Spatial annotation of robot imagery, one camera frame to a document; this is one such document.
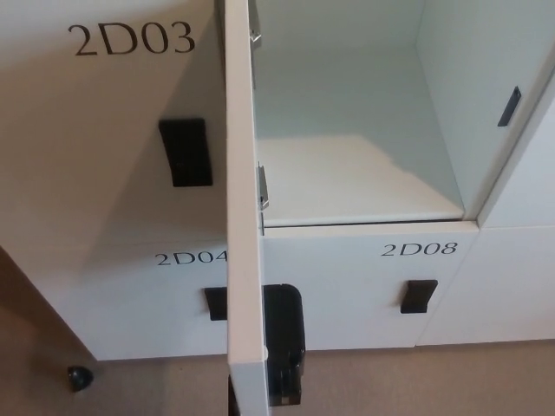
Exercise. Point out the white locker cabinet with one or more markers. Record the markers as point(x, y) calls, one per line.
point(347, 108)

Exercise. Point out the white locker door 2D03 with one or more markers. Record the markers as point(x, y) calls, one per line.
point(86, 130)

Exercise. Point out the white locker door 2D08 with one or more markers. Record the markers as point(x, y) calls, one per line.
point(347, 294)

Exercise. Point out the black lock strike plate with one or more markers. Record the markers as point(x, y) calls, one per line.
point(509, 106)

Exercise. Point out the black round door stopper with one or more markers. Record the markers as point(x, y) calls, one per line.
point(80, 378)

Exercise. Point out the silver door hinge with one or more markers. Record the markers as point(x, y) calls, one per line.
point(263, 186)
point(255, 38)

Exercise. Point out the white unnumbered tall locker door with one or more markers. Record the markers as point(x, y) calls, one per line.
point(529, 173)

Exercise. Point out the white locker door 2D04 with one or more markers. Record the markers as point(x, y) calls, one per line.
point(130, 312)

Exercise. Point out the white unnumbered short locker door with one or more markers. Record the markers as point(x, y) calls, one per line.
point(498, 281)

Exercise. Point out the brown wooden panel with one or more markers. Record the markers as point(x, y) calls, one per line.
point(26, 303)

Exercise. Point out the white locker door 2D07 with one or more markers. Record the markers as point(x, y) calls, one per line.
point(243, 216)

